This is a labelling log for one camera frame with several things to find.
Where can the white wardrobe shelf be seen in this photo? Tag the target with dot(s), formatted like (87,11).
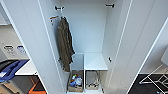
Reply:
(95,60)

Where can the white wardrobe body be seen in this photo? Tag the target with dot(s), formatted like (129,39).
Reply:
(86,30)

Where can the grey clutter on wardrobe bottom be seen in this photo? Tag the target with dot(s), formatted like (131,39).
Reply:
(76,81)

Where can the white clothes hanger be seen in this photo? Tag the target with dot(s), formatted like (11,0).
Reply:
(61,16)

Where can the orange and white warning sticker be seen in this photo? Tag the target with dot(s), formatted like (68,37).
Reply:
(53,18)

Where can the white flat board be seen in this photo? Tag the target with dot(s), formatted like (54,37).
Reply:
(26,68)

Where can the grey bin body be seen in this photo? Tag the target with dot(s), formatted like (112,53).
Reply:
(20,86)

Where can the blue bin lid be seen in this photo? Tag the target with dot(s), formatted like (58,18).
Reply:
(11,68)

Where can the dark wardrobe rail hook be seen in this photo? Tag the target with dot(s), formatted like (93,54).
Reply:
(59,8)
(110,5)

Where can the grey wall panel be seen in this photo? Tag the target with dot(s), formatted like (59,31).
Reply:
(2,18)

